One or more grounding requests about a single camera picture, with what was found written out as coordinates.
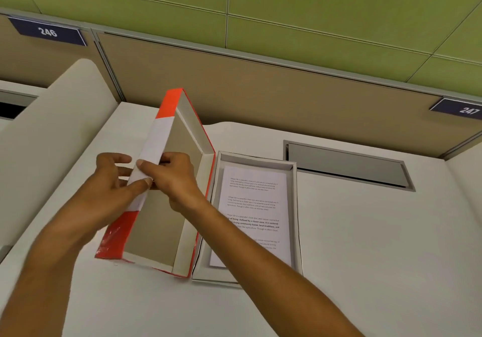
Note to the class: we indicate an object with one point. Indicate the person's right hand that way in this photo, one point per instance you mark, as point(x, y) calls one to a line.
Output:
point(180, 186)

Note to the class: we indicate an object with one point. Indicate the person's left hand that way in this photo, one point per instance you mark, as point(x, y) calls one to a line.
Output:
point(107, 197)

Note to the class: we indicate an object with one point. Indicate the person's right thumb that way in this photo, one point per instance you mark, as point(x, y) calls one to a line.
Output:
point(147, 170)

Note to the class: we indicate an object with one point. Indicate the person's left thumb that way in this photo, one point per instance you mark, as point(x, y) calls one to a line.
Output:
point(140, 187)

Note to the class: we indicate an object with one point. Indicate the orange and white box lid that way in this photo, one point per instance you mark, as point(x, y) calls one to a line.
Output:
point(158, 231)

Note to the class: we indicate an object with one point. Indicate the person's left forearm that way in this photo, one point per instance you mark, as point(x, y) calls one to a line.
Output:
point(56, 265)

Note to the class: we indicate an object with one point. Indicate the person's right forearm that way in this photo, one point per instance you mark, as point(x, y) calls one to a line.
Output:
point(256, 269)

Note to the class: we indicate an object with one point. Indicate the white curved desk divider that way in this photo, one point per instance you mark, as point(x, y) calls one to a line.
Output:
point(45, 141)
point(469, 167)

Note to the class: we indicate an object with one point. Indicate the printed white paper sheet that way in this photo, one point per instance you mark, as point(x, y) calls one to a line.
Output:
point(256, 197)

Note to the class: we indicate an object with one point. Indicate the white cardboard box base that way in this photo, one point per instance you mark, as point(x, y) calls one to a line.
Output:
point(226, 275)

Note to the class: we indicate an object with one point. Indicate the narrow beige partition panel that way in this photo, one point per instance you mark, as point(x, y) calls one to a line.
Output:
point(45, 62)

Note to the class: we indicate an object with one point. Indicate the wide beige partition panel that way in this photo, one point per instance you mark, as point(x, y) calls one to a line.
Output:
point(301, 103)

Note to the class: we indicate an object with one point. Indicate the navy number sign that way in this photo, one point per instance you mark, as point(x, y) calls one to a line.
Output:
point(47, 32)
point(461, 109)

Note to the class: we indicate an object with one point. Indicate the grey partition post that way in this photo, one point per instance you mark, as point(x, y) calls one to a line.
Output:
point(108, 65)

